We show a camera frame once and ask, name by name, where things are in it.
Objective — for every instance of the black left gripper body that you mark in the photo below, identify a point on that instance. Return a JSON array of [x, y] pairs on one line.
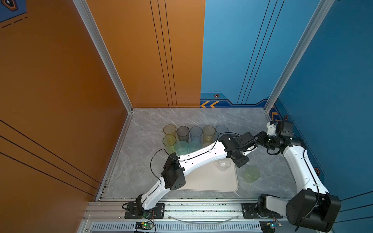
[[241, 159]]

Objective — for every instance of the clear cup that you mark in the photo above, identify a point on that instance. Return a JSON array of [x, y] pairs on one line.
[[224, 164]]

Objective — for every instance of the light blue cup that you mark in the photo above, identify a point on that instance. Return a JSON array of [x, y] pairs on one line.
[[196, 134], [221, 130]]

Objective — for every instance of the yellow tinted cup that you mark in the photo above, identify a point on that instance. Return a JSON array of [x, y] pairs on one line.
[[208, 134]]

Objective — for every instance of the light green cup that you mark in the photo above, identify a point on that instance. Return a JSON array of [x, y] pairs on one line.
[[251, 174]]

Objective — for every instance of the teal textured cup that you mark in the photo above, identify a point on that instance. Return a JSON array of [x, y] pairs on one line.
[[194, 146], [181, 148]]

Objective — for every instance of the green tinted cup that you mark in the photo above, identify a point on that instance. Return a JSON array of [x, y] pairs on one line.
[[169, 142]]

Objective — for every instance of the teal textured cup front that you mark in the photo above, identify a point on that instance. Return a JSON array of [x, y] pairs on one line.
[[194, 146]]

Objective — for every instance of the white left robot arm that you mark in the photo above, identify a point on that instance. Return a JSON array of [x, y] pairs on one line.
[[176, 168]]

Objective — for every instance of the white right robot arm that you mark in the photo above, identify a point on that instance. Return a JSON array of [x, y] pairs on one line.
[[313, 206]]

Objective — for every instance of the cream rectangular tray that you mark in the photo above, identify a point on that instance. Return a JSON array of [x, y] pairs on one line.
[[210, 178]]

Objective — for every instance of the grey smoked cup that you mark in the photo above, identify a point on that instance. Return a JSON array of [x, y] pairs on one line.
[[183, 133]]

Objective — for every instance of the yellow-brown tinted cup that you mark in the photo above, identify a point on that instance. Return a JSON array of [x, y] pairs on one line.
[[170, 129]]

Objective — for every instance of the right circuit board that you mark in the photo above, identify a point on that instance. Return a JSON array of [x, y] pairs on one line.
[[268, 227]]

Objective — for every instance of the left green circuit board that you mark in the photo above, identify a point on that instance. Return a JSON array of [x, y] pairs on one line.
[[144, 227]]

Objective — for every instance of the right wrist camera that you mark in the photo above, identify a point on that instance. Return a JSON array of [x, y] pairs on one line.
[[271, 128]]

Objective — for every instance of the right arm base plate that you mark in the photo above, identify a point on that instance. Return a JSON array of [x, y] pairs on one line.
[[250, 210]]

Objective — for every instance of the aluminium front rail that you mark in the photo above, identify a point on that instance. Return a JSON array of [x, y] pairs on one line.
[[182, 216]]

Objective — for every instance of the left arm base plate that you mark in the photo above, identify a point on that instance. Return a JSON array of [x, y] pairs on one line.
[[133, 212]]

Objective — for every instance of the right aluminium corner post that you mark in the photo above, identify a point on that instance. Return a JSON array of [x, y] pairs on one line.
[[310, 31]]

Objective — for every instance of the aluminium corner post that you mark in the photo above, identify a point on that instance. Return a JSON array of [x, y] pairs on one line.
[[310, 31], [94, 32]]

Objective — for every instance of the left aluminium corner post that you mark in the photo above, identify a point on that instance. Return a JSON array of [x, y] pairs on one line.
[[94, 32]]

